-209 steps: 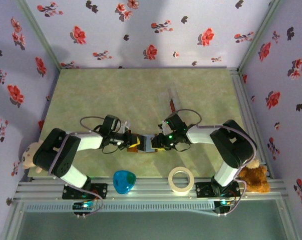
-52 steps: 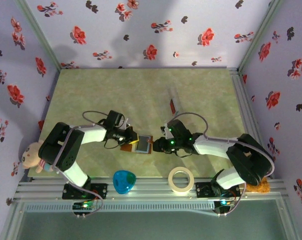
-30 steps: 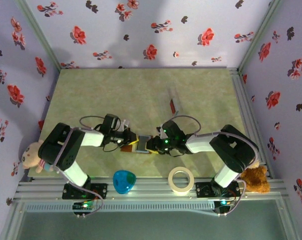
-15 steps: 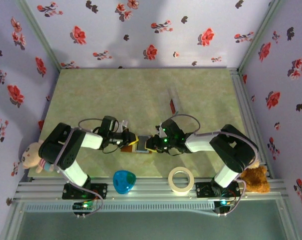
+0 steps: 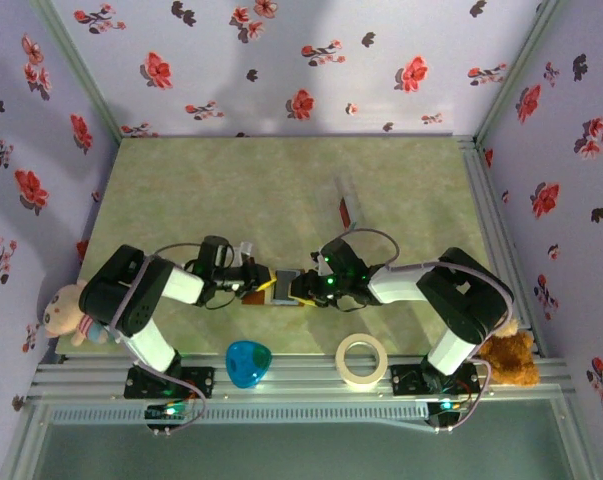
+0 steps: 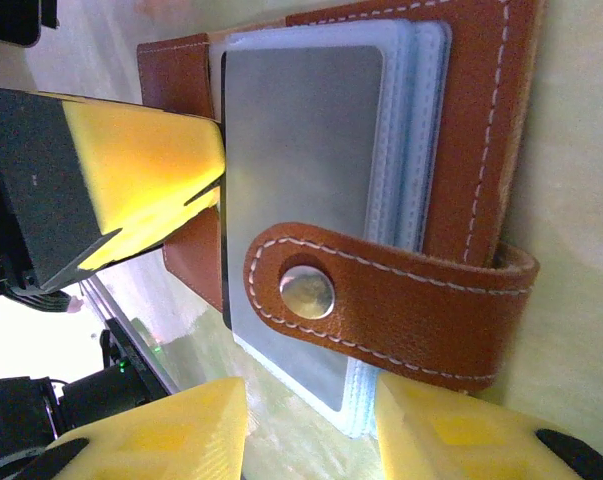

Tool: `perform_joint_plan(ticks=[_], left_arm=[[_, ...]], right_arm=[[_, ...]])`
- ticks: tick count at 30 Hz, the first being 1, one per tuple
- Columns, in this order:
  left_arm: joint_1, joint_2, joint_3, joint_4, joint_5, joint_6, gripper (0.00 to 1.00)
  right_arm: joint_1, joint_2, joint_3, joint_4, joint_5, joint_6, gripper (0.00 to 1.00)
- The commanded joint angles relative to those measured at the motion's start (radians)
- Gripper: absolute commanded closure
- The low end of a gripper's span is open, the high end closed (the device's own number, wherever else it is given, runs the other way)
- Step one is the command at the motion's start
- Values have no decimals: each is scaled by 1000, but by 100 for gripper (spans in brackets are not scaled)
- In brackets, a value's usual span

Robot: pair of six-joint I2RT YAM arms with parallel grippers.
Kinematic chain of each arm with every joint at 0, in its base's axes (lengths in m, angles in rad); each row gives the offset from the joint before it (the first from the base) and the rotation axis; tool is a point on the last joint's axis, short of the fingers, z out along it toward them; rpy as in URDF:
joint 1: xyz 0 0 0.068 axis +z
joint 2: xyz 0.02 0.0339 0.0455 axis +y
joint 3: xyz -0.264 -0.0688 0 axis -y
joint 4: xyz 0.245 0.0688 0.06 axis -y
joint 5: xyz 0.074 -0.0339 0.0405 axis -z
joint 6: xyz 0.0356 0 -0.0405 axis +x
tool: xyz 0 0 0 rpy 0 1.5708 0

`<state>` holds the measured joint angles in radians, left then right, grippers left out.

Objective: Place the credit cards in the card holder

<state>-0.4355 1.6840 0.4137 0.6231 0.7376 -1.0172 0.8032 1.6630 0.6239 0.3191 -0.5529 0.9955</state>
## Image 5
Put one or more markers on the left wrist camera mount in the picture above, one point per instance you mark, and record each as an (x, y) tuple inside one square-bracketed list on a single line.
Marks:
[(245, 252)]

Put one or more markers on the controller board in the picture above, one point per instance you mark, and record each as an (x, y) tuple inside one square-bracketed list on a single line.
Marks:
[(446, 412), (166, 412)]

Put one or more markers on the red credit card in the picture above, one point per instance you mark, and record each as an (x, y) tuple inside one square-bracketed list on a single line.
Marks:
[(346, 211)]

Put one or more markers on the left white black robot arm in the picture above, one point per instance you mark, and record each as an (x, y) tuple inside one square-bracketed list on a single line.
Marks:
[(126, 300)]

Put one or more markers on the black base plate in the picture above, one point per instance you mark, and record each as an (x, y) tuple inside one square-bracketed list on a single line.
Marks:
[(201, 380), (406, 382)]

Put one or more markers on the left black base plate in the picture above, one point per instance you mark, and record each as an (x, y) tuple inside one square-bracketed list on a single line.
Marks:
[(201, 380)]

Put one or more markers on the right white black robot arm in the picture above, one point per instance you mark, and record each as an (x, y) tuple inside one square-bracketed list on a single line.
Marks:
[(461, 300)]

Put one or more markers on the short aluminium frame rail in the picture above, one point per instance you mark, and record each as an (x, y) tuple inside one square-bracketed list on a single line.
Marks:
[(481, 190)]

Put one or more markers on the left controller board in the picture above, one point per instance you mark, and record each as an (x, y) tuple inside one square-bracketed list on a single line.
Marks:
[(166, 412)]

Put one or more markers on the white plush doll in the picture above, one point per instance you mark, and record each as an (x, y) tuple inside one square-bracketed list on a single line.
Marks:
[(63, 310)]

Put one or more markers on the grey blue credit card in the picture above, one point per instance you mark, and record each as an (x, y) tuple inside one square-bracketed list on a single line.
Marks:
[(285, 286)]

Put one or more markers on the clear plastic tube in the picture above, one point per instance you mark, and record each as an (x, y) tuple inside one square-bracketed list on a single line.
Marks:
[(353, 220)]

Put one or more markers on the brown leather card holder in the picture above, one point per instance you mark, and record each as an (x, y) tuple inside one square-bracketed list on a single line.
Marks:
[(253, 299)]

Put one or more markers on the blue heart-shaped plastic case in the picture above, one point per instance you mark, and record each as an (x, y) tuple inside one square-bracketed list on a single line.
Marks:
[(246, 365)]

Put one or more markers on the beige masking tape roll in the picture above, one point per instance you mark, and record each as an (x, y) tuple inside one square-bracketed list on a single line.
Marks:
[(345, 370)]

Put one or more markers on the long aluminium frame rail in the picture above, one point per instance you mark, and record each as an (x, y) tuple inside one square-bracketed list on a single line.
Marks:
[(301, 385)]

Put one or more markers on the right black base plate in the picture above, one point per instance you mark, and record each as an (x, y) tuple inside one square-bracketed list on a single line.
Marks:
[(406, 382)]

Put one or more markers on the brown teddy bear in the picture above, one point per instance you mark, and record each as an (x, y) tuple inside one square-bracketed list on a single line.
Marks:
[(516, 360)]

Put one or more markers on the right controller board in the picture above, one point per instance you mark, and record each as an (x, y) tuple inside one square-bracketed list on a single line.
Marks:
[(446, 412)]

